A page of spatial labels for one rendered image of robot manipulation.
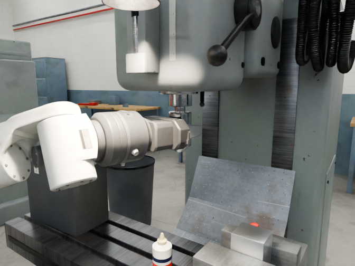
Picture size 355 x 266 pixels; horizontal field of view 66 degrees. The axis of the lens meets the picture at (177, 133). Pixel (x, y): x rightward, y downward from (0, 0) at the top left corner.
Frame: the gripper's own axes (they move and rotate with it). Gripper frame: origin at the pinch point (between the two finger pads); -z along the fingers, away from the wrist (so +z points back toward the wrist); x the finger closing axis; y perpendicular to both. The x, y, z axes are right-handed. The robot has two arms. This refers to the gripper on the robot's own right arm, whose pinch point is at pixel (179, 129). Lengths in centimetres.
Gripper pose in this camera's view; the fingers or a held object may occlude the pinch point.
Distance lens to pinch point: 56.1
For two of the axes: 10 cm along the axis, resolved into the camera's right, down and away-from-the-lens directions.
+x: -6.7, -1.3, 7.3
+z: -7.4, 1.0, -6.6
